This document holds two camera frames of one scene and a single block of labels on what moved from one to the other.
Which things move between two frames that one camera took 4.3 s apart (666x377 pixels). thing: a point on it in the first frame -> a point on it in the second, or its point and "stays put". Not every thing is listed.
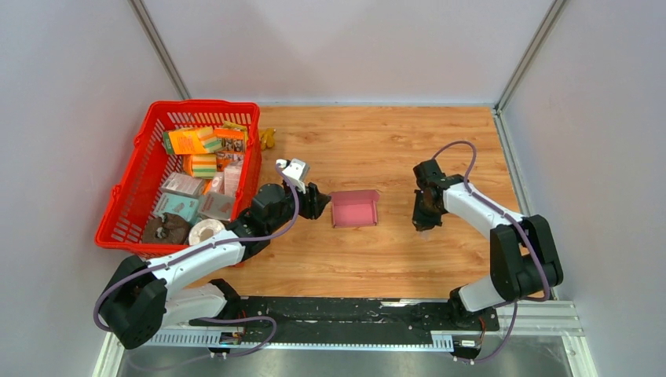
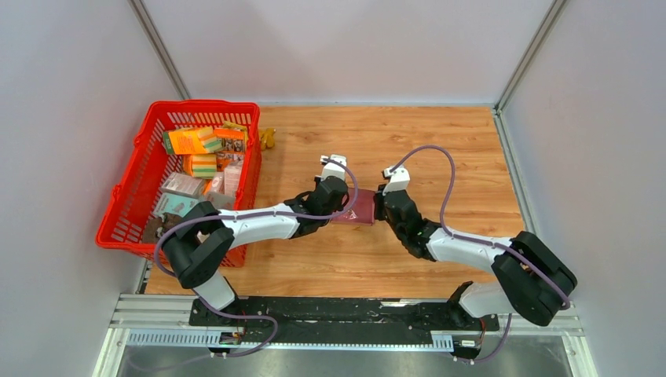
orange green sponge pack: x=193 y=140 stays put
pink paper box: x=352 y=208 stays put
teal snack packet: x=186 y=206 stays put
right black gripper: x=419 y=221 -> x=378 y=202
